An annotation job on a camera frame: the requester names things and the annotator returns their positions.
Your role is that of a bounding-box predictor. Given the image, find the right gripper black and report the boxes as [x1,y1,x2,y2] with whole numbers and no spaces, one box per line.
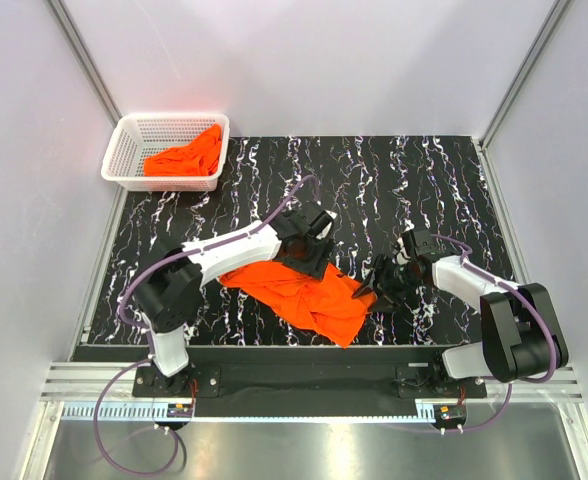
[352,253,424,314]

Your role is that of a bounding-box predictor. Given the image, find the orange t shirt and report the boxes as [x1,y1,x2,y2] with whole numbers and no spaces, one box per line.
[219,261,377,348]

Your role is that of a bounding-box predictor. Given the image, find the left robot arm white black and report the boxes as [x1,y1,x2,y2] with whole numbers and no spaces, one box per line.
[132,203,336,396]

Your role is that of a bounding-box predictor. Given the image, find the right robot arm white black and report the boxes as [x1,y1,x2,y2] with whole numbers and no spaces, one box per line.
[352,251,569,397]

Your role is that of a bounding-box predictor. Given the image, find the orange t shirts in basket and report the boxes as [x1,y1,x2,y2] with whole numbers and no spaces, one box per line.
[143,124,222,177]

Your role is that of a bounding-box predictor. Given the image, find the right connector box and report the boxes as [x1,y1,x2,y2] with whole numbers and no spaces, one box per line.
[436,404,466,421]

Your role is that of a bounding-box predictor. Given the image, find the connector box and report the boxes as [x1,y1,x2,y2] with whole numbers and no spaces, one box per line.
[436,404,466,421]
[167,403,194,418]

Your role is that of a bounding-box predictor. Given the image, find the white plastic basket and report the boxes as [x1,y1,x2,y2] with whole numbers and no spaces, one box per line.
[101,112,230,192]

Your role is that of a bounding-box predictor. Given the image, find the left connector box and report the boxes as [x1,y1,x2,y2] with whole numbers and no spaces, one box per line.
[167,403,194,418]

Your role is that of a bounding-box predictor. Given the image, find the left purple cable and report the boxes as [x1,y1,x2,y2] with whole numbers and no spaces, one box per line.
[91,174,323,480]

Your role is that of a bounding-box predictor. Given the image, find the purple cable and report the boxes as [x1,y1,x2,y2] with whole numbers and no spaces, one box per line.
[91,174,323,480]
[388,232,563,435]

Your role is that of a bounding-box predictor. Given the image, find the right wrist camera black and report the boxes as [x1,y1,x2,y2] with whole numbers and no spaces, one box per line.
[396,228,446,262]

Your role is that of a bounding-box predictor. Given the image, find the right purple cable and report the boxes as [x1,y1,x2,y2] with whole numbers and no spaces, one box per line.
[388,232,563,435]

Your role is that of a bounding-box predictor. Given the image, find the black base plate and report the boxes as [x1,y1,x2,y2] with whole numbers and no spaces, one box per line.
[133,346,487,421]

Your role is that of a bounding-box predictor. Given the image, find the aluminium frame rail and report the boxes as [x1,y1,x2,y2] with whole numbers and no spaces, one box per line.
[41,363,581,424]

